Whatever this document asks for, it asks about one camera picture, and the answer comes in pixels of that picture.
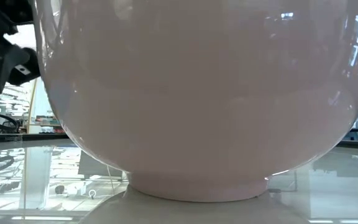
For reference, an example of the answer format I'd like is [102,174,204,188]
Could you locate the large pale pink bowl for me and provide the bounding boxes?
[31,0,358,203]

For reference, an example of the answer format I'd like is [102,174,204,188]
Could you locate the white glossy table sheet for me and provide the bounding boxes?
[0,138,358,224]

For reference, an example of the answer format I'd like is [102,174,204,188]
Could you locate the background storage shelf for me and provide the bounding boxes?
[0,82,32,134]

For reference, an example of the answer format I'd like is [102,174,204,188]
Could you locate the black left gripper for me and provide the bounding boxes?
[0,0,42,96]

